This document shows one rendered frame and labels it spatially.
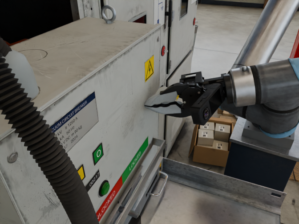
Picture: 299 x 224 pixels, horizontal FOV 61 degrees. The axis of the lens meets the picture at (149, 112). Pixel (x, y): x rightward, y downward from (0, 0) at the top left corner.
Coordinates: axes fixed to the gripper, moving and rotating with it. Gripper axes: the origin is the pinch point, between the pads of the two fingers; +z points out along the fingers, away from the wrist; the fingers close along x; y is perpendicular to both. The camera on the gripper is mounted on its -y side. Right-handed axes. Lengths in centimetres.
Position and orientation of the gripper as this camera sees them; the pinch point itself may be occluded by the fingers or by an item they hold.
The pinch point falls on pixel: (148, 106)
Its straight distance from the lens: 63.2
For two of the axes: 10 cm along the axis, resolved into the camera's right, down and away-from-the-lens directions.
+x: -2.6, -8.2, -5.1
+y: 1.3, -5.5, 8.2
